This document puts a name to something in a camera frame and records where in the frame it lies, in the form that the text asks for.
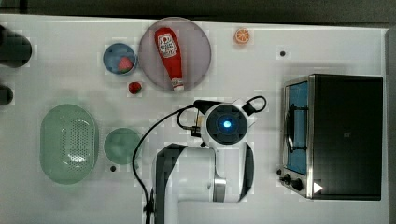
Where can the small black cup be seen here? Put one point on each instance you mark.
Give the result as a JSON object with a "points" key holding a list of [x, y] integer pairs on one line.
{"points": [[6, 95]]}

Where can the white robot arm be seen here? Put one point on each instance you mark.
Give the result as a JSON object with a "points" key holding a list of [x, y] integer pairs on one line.
{"points": [[221, 170]]}

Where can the large black cup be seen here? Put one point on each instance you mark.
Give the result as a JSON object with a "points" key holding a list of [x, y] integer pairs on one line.
{"points": [[15, 49]]}

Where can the red plush ketchup bottle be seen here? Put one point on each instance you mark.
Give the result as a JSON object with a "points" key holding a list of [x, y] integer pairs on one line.
{"points": [[170, 54]]}

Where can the strawberry on table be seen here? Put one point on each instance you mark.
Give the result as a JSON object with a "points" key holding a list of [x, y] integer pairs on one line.
{"points": [[134, 87]]}

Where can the grey round plate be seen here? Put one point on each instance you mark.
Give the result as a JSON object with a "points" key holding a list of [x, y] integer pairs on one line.
{"points": [[195, 53]]}

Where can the silver toaster oven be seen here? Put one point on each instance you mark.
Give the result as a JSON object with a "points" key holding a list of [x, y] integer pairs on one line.
{"points": [[332, 137]]}

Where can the blue bowl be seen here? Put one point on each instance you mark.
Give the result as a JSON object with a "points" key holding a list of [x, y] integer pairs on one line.
{"points": [[114, 53]]}

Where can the green perforated colander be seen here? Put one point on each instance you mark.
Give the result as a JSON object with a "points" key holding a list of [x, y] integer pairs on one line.
{"points": [[68, 144]]}

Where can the orange slice toy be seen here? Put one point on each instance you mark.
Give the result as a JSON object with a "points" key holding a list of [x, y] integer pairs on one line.
{"points": [[241, 36]]}

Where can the strawberry in blue bowl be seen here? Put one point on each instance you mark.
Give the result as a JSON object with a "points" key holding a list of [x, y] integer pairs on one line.
{"points": [[125, 65]]}

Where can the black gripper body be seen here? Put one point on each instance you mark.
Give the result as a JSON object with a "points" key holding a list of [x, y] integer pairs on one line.
{"points": [[196, 128]]}

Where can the green mug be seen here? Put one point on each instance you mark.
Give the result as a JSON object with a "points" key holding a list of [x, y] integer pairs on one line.
{"points": [[120, 144]]}

